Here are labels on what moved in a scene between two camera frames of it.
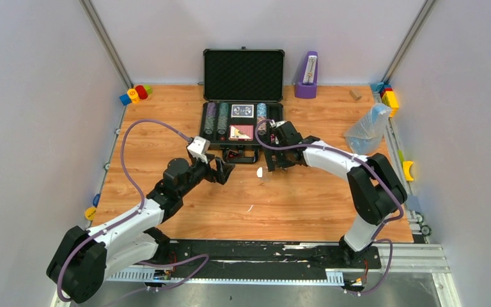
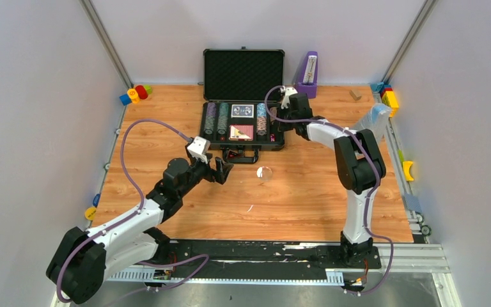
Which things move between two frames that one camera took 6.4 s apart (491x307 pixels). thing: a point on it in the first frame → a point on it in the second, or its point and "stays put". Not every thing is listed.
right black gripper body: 283,160 → 286,114
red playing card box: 241,132 stays put
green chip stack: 222,123 stays put
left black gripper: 213,169 stays put
